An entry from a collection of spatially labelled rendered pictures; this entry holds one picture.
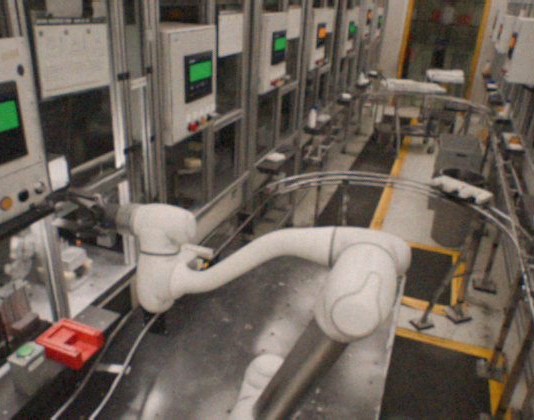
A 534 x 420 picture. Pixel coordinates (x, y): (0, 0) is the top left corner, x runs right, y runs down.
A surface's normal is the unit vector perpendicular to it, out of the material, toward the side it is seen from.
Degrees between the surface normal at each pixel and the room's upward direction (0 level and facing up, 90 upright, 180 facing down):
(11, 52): 91
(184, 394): 0
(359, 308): 86
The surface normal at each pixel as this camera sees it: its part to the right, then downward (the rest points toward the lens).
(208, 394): 0.05, -0.90
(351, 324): -0.24, 0.31
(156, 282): -0.13, 0.07
